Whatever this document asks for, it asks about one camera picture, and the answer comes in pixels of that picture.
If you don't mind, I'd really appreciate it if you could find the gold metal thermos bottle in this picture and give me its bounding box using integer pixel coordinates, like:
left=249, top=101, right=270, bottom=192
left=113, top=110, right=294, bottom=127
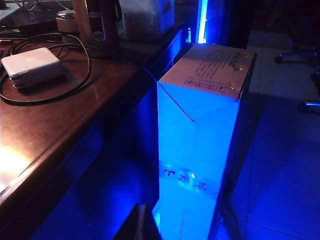
left=71, top=0, right=118, bottom=51

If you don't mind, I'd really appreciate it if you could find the office chair base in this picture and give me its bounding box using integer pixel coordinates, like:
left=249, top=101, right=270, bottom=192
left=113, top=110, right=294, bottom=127
left=273, top=49, right=320, bottom=113

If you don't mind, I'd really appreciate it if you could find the blue lit vertical post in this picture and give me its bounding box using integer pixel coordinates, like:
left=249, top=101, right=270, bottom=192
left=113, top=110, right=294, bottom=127
left=196, top=0, right=208, bottom=45

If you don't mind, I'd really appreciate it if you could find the translucent white plastic container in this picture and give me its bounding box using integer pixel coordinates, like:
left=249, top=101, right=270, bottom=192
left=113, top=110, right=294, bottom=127
left=118, top=0, right=175, bottom=42

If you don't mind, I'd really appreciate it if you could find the white power adapter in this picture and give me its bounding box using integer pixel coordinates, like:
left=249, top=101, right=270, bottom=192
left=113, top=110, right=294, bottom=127
left=1, top=47, right=66, bottom=94

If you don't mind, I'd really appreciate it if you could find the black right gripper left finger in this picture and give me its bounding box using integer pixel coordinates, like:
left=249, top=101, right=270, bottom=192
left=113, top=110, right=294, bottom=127
left=113, top=202, right=147, bottom=240

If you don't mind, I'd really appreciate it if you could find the black power cable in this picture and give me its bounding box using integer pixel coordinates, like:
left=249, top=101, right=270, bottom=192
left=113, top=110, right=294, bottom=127
left=0, top=33, right=91, bottom=106

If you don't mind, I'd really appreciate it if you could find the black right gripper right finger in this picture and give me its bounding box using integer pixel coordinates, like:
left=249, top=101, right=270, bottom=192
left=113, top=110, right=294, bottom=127
left=144, top=202, right=163, bottom=240

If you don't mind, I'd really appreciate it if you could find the round silver tin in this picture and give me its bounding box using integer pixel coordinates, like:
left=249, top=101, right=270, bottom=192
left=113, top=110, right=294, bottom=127
left=55, top=9, right=80, bottom=35

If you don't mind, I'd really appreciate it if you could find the tall cardboard box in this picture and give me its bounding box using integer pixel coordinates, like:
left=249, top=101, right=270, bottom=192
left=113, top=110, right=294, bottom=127
left=156, top=43, right=258, bottom=240

